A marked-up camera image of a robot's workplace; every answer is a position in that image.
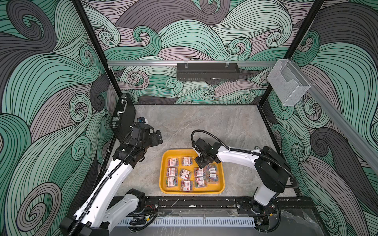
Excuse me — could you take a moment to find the aluminium wall rail back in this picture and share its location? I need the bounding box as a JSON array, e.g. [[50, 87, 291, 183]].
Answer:
[[107, 60, 277, 68]]

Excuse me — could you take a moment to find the paper clip box five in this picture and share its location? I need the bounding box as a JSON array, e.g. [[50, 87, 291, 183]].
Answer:
[[179, 169, 192, 181]]

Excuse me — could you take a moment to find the aluminium wall rail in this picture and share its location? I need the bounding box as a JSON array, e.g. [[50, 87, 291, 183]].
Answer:
[[107, 60, 277, 68], [287, 60, 378, 172]]

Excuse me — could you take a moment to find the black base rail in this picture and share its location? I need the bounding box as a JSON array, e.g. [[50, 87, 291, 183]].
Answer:
[[142, 196, 315, 215]]

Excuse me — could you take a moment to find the paper clip box one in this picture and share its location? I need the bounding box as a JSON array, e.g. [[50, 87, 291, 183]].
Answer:
[[181, 157, 193, 166]]

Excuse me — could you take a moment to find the paper clip box three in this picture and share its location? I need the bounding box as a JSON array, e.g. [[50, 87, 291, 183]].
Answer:
[[194, 168, 206, 177]]

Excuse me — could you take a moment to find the paper clip box seven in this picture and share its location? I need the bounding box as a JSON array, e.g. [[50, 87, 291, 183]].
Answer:
[[180, 181, 193, 192]]

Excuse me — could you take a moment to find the paper clip box two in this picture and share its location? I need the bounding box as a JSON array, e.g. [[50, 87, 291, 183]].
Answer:
[[167, 158, 179, 167]]

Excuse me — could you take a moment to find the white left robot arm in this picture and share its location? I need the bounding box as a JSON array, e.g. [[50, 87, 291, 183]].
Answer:
[[60, 117, 163, 236]]

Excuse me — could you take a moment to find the black corner frame post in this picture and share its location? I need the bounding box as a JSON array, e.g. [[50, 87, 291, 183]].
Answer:
[[71, 0, 122, 97], [258, 0, 325, 107]]

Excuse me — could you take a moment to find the black corner frame post left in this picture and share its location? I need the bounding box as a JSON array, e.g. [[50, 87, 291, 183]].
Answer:
[[71, 0, 122, 97]]

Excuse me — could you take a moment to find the black corner frame post right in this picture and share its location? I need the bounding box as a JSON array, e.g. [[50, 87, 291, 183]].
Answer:
[[258, 0, 325, 107]]

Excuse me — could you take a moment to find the white slotted cable duct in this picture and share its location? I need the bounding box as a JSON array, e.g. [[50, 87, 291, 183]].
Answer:
[[118, 216, 256, 228]]

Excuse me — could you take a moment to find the paper clip box ten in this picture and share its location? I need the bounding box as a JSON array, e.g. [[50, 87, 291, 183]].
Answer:
[[206, 173, 219, 184]]

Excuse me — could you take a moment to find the paper clip box six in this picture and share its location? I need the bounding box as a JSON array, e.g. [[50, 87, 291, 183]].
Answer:
[[165, 177, 178, 188]]

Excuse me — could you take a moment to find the paper clip box eight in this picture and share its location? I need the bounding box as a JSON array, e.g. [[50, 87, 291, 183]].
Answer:
[[195, 177, 207, 188]]

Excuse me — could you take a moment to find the black briefcase with metal handle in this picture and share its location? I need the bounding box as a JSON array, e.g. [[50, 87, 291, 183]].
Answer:
[[110, 93, 136, 143]]

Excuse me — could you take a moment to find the yellow plastic tray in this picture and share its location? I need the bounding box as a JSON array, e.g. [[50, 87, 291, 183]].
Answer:
[[159, 149, 225, 195]]

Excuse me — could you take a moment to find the paper clip box nine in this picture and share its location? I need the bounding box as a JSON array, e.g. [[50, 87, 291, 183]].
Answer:
[[205, 164, 218, 174]]

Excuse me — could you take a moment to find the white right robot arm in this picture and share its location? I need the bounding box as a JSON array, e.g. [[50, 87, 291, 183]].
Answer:
[[191, 129, 299, 215]]

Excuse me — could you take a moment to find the paper clip box four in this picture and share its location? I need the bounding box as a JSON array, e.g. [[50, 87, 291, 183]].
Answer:
[[166, 167, 178, 177]]

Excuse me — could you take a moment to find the black wall-mounted shelf tray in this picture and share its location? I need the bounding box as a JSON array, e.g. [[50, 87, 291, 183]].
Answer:
[[176, 63, 240, 84]]

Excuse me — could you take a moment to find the aluminium wall rail right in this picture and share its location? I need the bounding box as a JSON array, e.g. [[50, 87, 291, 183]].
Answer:
[[287, 60, 378, 172]]

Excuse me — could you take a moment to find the clear acrylic wall holder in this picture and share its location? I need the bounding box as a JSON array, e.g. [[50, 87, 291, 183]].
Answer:
[[267, 59, 311, 107]]

